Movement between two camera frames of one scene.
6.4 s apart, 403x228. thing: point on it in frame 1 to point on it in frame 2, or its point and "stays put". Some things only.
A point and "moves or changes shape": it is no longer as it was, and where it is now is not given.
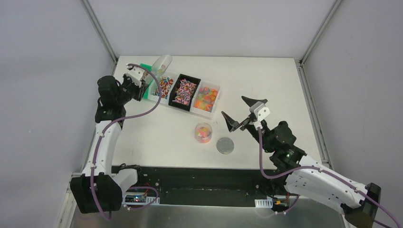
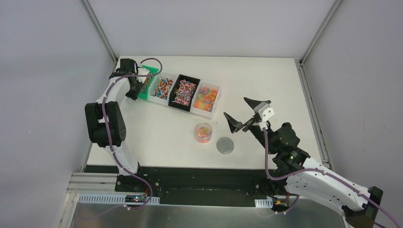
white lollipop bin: x=167 y=82 stays put
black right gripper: x=233 y=125 stays put
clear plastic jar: x=203 y=132 stays put
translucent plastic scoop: x=161 y=64 moves or changes shape
